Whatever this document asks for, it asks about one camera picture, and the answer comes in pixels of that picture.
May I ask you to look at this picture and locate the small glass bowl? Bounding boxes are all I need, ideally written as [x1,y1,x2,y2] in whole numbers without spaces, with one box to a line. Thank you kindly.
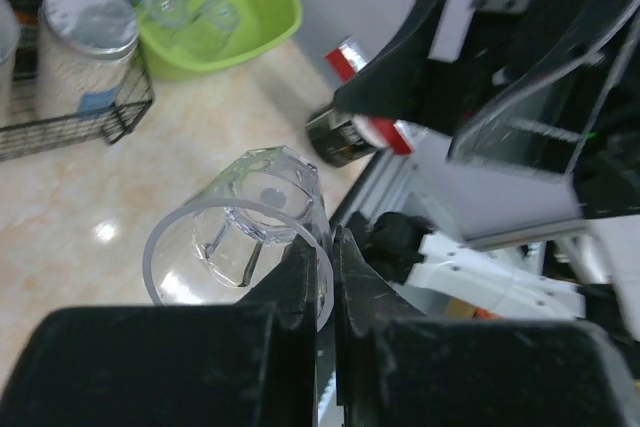
[137,0,190,30]

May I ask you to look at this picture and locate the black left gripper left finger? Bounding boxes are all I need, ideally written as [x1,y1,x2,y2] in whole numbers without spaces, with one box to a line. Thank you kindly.
[1,239,317,426]

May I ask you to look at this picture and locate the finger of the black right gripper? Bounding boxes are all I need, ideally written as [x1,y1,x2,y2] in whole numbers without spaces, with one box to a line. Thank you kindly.
[333,0,451,133]

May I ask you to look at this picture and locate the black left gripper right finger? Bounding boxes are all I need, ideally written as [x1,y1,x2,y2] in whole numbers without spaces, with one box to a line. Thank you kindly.
[333,228,639,426]

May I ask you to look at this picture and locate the black wire rack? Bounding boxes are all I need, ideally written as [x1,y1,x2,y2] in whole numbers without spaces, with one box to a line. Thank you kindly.
[1,0,153,160]

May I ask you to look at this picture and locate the green plastic tub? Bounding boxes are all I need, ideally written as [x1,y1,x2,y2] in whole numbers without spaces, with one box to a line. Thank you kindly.
[138,0,303,81]

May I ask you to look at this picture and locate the dark jar at right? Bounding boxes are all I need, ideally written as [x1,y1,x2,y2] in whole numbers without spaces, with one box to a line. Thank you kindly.
[306,103,376,167]

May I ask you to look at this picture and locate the upturned wine glass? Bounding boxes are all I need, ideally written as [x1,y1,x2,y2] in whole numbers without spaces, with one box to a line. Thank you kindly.
[0,0,21,126]

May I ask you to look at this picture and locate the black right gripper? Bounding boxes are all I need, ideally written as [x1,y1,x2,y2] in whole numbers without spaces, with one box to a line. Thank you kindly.
[427,0,640,221]

